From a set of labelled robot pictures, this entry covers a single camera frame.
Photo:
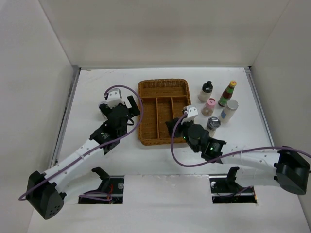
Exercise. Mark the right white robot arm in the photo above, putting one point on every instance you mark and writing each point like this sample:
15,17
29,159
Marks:
283,167

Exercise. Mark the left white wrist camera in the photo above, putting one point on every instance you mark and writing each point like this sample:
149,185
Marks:
114,98

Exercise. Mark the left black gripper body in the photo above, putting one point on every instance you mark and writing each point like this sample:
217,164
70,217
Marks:
105,108

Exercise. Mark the black cap white bottle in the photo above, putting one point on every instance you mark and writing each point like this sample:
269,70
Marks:
206,91

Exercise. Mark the clear lid pepper jar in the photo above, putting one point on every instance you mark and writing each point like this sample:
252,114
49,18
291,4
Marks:
213,124

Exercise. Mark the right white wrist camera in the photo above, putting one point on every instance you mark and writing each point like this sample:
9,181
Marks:
191,113

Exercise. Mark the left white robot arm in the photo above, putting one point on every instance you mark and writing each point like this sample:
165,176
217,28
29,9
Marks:
46,191

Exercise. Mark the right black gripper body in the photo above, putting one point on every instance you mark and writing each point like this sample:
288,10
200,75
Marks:
184,134

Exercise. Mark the brown wicker organizer tray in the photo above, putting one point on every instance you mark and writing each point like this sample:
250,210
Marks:
162,101

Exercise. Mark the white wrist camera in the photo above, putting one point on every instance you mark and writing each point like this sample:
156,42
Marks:
191,113
114,98

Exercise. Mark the white cap salt jar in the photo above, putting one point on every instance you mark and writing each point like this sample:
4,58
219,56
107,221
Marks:
228,111

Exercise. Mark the pink cap spice jar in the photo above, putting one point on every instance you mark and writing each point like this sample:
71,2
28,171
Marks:
208,108

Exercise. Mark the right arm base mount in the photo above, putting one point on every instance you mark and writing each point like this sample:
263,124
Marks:
224,189

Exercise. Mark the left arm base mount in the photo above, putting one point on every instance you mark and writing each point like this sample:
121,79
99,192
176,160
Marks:
109,191

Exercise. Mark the red sauce bottle yellow cap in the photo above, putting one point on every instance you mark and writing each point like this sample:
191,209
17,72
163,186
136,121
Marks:
227,93

